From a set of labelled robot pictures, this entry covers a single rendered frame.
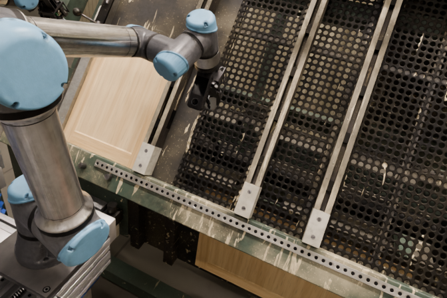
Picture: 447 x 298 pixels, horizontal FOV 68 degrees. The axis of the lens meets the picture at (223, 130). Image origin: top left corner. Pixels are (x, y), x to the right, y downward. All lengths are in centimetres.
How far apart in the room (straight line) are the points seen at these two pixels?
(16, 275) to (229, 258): 105
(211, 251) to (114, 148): 73
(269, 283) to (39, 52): 153
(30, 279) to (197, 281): 135
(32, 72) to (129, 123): 103
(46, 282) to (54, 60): 60
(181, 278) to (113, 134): 105
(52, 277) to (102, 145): 74
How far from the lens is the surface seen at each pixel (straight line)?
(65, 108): 171
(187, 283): 219
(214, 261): 185
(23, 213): 88
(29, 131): 61
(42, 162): 65
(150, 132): 141
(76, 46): 76
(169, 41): 83
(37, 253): 98
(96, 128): 162
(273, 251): 129
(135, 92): 155
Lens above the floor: 183
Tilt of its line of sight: 31 degrees down
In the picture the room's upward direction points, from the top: 9 degrees clockwise
